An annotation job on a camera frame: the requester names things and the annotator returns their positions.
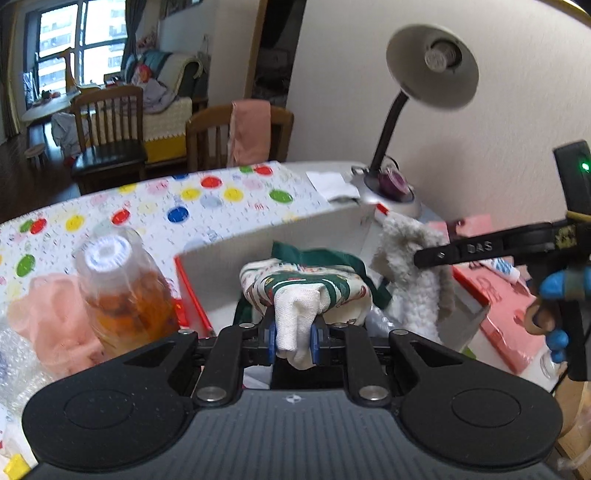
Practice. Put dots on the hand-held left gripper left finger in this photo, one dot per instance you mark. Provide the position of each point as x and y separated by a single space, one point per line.
272 339

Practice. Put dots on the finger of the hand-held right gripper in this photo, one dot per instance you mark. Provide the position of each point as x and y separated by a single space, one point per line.
485 247

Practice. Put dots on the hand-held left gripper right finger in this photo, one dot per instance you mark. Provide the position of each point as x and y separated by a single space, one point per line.
315 341

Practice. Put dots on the printed cloth with green trim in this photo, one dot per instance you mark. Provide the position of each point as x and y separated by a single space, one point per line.
300 286

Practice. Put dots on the beige fleece towel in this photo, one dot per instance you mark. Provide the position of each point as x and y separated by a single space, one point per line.
415 286

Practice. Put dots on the red and white box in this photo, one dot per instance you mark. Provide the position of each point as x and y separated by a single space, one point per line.
240 230

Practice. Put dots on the pink soft cloth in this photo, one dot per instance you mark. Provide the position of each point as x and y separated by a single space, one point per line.
51 323

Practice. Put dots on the person's right hand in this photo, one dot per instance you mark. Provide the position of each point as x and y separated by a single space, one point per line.
558 286

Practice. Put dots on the white tube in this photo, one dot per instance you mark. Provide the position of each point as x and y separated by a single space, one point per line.
501 268

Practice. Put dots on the pink flat box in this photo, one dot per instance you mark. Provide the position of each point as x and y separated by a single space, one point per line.
503 304

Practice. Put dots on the purple roll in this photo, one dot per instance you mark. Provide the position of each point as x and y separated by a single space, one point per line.
395 180

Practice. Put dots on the clear bottle of orange drink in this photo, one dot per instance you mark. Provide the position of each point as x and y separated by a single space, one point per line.
124 295

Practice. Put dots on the white paper sheet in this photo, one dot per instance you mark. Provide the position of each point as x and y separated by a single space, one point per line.
330 182

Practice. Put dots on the polka dot tablecloth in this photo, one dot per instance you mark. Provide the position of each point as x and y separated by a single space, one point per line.
152 198

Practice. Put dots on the white desk lamp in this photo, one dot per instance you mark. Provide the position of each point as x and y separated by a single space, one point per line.
431 60

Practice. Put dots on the pink towel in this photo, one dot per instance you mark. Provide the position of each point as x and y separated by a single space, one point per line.
249 134

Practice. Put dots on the wooden chair with towel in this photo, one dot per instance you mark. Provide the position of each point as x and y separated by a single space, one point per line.
207 138

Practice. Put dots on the sofa with cream cover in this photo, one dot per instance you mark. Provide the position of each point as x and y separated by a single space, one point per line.
171 110

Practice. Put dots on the clear plastic wrap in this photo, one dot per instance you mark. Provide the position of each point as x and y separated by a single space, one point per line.
18 369

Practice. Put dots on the wooden chair with dark seat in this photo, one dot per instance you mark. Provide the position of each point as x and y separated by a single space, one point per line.
111 129

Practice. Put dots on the yellow sponge cloth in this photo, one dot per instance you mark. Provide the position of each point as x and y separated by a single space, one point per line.
14 466

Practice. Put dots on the white bag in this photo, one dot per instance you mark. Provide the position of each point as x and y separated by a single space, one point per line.
64 134

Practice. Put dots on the red cushion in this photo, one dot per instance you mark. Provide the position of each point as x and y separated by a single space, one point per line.
144 71

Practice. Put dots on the small wooden stool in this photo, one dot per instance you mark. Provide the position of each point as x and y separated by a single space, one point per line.
36 152

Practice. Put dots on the oval coffee table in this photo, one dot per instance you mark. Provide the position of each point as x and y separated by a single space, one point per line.
46 106

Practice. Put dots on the pink white plush toy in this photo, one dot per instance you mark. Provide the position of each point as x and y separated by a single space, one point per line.
147 39

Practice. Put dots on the grey curtain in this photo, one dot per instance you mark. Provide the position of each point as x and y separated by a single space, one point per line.
134 27

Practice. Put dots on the large window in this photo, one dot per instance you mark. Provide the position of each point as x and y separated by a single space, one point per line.
69 37

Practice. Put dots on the brown curtain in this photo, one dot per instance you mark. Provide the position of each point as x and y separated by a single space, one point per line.
7 69

